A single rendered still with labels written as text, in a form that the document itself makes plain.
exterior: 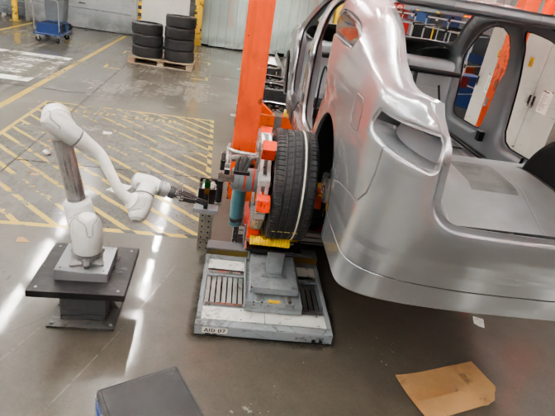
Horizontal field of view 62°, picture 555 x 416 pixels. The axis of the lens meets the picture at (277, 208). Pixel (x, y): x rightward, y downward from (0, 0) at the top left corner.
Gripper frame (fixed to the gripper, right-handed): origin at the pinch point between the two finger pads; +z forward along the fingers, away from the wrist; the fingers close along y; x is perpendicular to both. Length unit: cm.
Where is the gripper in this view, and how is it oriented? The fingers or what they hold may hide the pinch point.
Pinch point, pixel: (201, 201)
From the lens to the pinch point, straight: 277.9
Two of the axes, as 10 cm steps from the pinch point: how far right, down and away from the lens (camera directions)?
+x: -4.0, 8.4, 3.5
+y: -1.4, -4.4, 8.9
